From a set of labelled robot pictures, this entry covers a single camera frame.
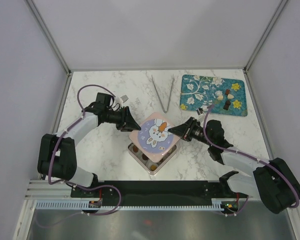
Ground white cable duct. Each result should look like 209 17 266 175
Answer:
35 199 224 211

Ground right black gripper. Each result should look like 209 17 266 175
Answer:
167 117 213 147

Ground right aluminium frame post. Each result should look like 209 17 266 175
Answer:
242 0 291 73

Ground purple cable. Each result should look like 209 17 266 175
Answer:
47 84 117 186
202 103 300 209

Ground dark round chocolate in box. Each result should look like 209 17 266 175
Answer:
142 154 148 160

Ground teal floral tray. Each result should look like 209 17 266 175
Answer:
179 74 248 117

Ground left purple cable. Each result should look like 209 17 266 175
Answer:
47 84 117 186

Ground white heart chocolate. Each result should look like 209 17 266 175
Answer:
227 94 234 100

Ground aluminium frame post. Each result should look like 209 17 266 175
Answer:
242 0 291 73
24 0 72 76

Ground dark chocolate pieces on tray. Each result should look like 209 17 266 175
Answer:
223 100 232 111

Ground light brown round chocolate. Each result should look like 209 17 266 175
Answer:
132 146 139 153

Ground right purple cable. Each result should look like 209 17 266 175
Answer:
202 103 300 209

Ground caramel square chocolate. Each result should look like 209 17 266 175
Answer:
150 164 158 171

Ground metal tweezers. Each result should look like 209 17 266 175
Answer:
150 75 175 114

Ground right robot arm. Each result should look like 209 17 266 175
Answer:
168 117 300 214

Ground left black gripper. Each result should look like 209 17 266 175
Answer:
104 106 140 133

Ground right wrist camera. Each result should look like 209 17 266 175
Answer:
196 105 209 116

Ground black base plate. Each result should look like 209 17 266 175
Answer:
71 180 250 207

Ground pink chocolate tin box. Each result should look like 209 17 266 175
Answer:
128 143 178 175

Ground left aluminium frame post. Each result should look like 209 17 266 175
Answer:
24 0 72 76

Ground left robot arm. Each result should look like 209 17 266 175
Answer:
37 92 141 197

